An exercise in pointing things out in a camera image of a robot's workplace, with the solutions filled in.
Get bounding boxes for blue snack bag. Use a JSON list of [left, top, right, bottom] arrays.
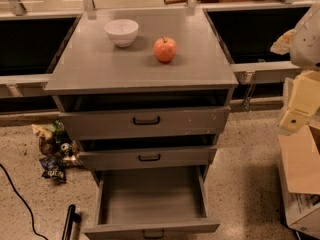
[[40, 157, 66, 183]]

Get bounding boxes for left black bin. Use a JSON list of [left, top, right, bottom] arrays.
[[0, 16, 78, 76]]

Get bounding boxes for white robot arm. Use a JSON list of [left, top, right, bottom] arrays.
[[270, 1, 320, 133]]

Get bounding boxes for grey bottom drawer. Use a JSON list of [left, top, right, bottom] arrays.
[[84, 166, 219, 240]]

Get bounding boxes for grey drawer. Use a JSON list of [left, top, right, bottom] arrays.
[[80, 146, 217, 171], [84, 166, 219, 240], [60, 107, 230, 140]]

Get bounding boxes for black metal bar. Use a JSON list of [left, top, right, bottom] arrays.
[[61, 204, 82, 240]]

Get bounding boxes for soda can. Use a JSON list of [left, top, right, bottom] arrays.
[[61, 143, 73, 157]]

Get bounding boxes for black floor cable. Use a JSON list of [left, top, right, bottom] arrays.
[[0, 163, 50, 240]]

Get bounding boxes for right black bin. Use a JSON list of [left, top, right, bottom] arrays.
[[206, 7, 309, 64]]

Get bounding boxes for cardboard box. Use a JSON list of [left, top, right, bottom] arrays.
[[278, 121, 320, 239]]

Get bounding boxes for black bin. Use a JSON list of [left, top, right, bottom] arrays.
[[206, 7, 309, 64], [0, 16, 78, 76]]

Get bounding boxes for red apple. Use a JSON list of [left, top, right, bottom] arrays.
[[153, 36, 177, 63]]

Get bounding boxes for grey drawer cabinet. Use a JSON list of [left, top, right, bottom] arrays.
[[43, 6, 240, 185]]

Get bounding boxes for white ceramic bowl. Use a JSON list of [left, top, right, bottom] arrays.
[[104, 19, 139, 47]]

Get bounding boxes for wooden stick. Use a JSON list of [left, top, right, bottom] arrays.
[[163, 0, 201, 5]]

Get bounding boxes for grey top drawer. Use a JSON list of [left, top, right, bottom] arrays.
[[60, 107, 230, 140]]

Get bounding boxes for grey middle drawer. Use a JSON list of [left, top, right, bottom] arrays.
[[80, 146, 217, 171]]

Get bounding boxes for green snack bag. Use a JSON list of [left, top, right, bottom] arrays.
[[50, 120, 66, 142]]

